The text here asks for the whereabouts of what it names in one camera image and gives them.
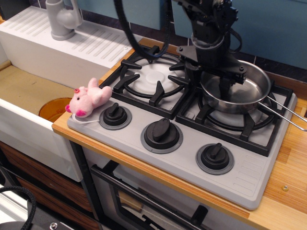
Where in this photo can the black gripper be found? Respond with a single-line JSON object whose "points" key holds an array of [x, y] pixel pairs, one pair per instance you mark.
{"points": [[217, 61]]}

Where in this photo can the stainless steel pan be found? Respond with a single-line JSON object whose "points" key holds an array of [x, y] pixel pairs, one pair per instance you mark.
{"points": [[245, 97]]}

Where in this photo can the pink stuffed pig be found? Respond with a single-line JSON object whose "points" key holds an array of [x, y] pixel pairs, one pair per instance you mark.
{"points": [[86, 99]]}

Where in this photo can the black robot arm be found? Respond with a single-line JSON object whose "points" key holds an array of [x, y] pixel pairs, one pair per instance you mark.
{"points": [[211, 22]]}

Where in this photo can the grey toy stove top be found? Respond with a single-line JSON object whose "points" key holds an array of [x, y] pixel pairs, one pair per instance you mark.
{"points": [[158, 115]]}

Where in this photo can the black middle stove knob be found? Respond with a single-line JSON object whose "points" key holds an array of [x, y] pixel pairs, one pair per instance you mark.
{"points": [[162, 137]]}

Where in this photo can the black stove knob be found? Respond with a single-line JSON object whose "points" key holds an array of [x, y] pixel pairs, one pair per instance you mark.
{"points": [[162, 137], [115, 117], [215, 159]]}

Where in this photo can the black right stove knob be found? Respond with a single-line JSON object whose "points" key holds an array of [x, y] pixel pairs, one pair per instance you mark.
{"points": [[215, 159]]}

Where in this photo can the black left stove knob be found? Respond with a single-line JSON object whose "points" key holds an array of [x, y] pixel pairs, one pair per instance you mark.
{"points": [[115, 117]]}

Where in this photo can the black right burner grate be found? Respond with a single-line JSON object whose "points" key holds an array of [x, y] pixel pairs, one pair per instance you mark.
{"points": [[256, 130]]}

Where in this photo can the black burner grate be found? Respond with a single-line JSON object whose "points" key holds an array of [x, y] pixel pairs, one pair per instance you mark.
{"points": [[160, 86], [256, 130]]}

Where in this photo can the black left burner grate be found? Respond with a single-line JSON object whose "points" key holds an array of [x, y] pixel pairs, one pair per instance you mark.
{"points": [[160, 86]]}

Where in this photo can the grey toy faucet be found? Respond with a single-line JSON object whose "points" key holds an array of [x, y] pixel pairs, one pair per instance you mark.
{"points": [[63, 22]]}

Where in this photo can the orange plastic bowl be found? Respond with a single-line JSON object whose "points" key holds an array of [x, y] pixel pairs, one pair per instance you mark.
{"points": [[54, 109]]}

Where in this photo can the white oven door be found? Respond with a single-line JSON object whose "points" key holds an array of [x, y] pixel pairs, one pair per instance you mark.
{"points": [[137, 216]]}

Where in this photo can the white sink unit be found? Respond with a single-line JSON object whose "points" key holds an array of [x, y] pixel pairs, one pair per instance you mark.
{"points": [[35, 69]]}

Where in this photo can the wooden drawer front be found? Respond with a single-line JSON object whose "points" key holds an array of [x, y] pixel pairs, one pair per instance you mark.
{"points": [[53, 191]]}

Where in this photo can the black oven door handle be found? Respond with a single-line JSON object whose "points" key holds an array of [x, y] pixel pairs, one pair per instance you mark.
{"points": [[107, 174]]}

